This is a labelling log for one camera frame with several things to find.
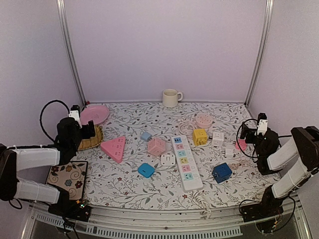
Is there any small pink plug adapter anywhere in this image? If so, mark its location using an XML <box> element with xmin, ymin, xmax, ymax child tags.
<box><xmin>235</xmin><ymin>139</ymin><xmax>247</xmax><ymax>151</ymax></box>

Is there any white cartoon cube socket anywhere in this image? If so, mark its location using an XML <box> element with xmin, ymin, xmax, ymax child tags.
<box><xmin>212</xmin><ymin>131</ymin><xmax>224</xmax><ymax>147</ymax></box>

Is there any dark blue cube socket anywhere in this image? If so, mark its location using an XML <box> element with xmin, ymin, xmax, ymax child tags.
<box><xmin>212</xmin><ymin>163</ymin><xmax>232</xmax><ymax>184</ymax></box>

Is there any yellow cube socket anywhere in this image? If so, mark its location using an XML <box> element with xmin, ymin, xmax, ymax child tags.
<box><xmin>192</xmin><ymin>128</ymin><xmax>208</xmax><ymax>146</ymax></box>

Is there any pink round power strip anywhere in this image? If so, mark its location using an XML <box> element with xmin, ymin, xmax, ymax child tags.
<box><xmin>195</xmin><ymin>113</ymin><xmax>213</xmax><ymax>128</ymax></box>

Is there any light blue plug adapter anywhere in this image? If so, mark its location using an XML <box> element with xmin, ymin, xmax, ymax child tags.
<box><xmin>140</xmin><ymin>132</ymin><xmax>152</xmax><ymax>142</ymax></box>

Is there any white power strip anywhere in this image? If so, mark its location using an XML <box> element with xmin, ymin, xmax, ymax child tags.
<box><xmin>171</xmin><ymin>135</ymin><xmax>203</xmax><ymax>192</ymax></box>

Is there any blue square adapter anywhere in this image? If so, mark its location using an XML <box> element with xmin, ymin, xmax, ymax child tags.
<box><xmin>138</xmin><ymin>163</ymin><xmax>155</xmax><ymax>178</ymax></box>

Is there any pink cube socket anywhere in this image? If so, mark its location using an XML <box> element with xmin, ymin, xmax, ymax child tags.
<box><xmin>147</xmin><ymin>137</ymin><xmax>166</xmax><ymax>156</ymax></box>

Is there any white square adapter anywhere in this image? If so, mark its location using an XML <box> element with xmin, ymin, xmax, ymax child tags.
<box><xmin>160</xmin><ymin>154</ymin><xmax>176</xmax><ymax>166</ymax></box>

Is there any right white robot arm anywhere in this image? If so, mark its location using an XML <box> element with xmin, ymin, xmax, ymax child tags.
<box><xmin>236</xmin><ymin>119</ymin><xmax>319</xmax><ymax>210</ymax></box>

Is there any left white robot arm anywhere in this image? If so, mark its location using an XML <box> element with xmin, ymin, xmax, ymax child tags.
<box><xmin>0</xmin><ymin>117</ymin><xmax>95</xmax><ymax>204</ymax></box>

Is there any woven bamboo tray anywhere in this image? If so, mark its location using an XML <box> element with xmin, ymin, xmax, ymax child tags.
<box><xmin>78</xmin><ymin>125</ymin><xmax>104</xmax><ymax>151</ymax></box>

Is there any pink round plate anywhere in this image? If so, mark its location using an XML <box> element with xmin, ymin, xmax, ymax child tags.
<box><xmin>80</xmin><ymin>105</ymin><xmax>110</xmax><ymax>125</ymax></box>

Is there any floral patterned tray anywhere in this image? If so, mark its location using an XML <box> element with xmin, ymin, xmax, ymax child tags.
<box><xmin>46</xmin><ymin>161</ymin><xmax>88</xmax><ymax>200</ymax></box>

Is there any beige ceramic mug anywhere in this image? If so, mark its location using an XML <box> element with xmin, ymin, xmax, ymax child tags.
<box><xmin>162</xmin><ymin>89</ymin><xmax>183</xmax><ymax>108</ymax></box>

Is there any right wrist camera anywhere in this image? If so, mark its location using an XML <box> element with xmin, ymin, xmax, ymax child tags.
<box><xmin>256</xmin><ymin>113</ymin><xmax>268</xmax><ymax>136</ymax></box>

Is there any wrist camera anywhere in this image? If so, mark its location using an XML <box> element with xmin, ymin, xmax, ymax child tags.
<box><xmin>68</xmin><ymin>105</ymin><xmax>81</xmax><ymax>124</ymax></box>
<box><xmin>256</xmin><ymin>113</ymin><xmax>268</xmax><ymax>136</ymax></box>

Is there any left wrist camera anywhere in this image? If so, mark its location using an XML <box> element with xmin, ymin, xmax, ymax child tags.
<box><xmin>68</xmin><ymin>105</ymin><xmax>81</xmax><ymax>124</ymax></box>

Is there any white power strip cable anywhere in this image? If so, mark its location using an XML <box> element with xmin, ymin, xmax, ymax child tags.
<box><xmin>193</xmin><ymin>190</ymin><xmax>212</xmax><ymax>220</ymax></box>

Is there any front aluminium rail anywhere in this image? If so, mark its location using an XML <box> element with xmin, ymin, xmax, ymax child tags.
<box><xmin>21</xmin><ymin>194</ymin><xmax>313</xmax><ymax>239</ymax></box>

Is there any left aluminium frame post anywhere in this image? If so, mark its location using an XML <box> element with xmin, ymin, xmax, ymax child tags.
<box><xmin>56</xmin><ymin>0</ymin><xmax>86</xmax><ymax>106</ymax></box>

